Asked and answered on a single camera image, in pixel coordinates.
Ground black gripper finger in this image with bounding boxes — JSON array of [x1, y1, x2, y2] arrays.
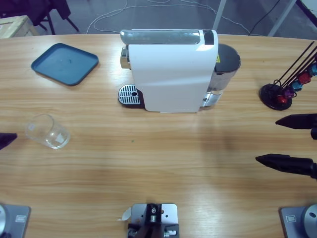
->
[[255, 153, 317, 179], [275, 113, 317, 130], [0, 132, 18, 151]]

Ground clear glass cup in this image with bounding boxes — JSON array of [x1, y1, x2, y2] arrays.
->
[[24, 114, 71, 150]]

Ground silver coffee machine lever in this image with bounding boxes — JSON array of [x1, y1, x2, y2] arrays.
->
[[120, 29, 202, 46]]

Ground purple coffee capsule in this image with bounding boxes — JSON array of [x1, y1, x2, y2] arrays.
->
[[283, 88, 297, 99]]

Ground white capsule coffee machine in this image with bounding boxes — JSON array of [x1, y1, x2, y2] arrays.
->
[[120, 29, 219, 114]]

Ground blue plastic tray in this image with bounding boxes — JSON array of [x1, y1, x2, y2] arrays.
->
[[31, 43, 100, 87]]

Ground wooden crate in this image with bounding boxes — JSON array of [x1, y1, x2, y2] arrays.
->
[[0, 15, 40, 39]]

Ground grey metal mounting plate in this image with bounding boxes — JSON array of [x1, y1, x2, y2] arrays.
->
[[131, 203, 179, 225]]

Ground black drip tray metal grille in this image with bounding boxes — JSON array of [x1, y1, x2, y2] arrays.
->
[[117, 84, 146, 110]]

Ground white paper tag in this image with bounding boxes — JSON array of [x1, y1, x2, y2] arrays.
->
[[116, 207, 132, 222]]

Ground black wire capsule stand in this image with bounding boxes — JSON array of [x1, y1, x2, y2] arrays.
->
[[259, 41, 317, 111]]

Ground white frame leg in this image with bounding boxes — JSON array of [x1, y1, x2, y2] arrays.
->
[[268, 0, 297, 37], [212, 0, 227, 34]]

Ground black power cable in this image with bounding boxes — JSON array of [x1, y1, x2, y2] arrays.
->
[[249, 0, 282, 35]]

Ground white floor cable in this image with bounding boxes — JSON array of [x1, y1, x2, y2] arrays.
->
[[86, 0, 251, 34]]

